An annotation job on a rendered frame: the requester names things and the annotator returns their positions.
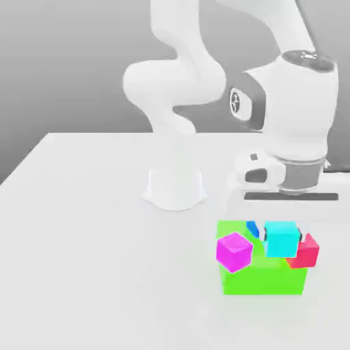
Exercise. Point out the small magenta cube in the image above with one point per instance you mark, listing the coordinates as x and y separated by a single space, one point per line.
233 251

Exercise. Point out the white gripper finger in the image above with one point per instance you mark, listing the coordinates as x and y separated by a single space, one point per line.
264 234
300 234

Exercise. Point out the small blue cube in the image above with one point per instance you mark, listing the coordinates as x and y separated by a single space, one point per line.
253 228

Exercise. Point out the large green box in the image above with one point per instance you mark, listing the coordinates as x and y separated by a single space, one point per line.
262 279

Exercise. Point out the small red cube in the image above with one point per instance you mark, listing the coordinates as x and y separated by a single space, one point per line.
307 253

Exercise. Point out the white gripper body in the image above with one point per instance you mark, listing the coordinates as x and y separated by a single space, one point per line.
289 207

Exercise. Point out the small cyan cube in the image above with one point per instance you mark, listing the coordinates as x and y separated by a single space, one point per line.
281 240

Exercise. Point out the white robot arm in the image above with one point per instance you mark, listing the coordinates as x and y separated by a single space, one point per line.
298 109

